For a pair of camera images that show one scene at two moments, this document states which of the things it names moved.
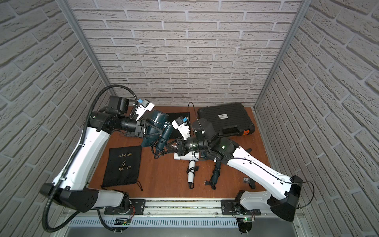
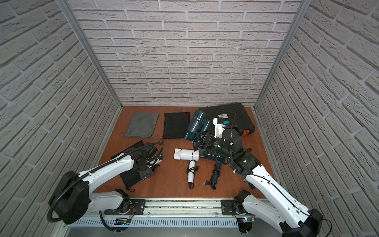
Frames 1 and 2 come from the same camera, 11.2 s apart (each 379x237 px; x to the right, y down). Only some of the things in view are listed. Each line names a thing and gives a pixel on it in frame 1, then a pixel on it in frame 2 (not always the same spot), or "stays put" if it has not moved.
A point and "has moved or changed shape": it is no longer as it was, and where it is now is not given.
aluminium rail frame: [180, 214] stays put
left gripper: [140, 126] -> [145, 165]
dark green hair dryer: [158, 131] has moved or changed shape
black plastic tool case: [230, 119] stays put
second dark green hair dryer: [215, 176] stays put
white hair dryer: [193, 157] stays put
